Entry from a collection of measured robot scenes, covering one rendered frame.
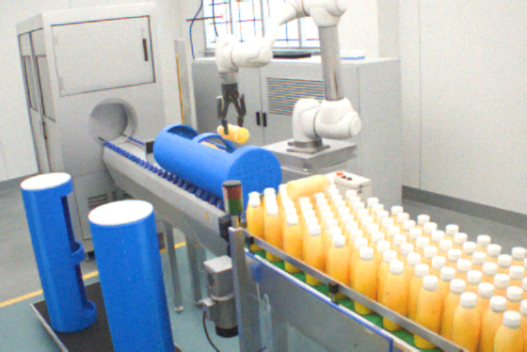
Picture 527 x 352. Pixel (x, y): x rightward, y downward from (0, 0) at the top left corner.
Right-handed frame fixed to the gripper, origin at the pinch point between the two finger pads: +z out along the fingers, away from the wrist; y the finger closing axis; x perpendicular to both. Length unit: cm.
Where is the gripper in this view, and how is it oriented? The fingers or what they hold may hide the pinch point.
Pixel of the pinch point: (232, 126)
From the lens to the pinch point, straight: 243.2
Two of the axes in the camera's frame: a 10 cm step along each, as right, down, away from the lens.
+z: 0.7, 9.6, 2.8
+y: -8.5, 2.1, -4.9
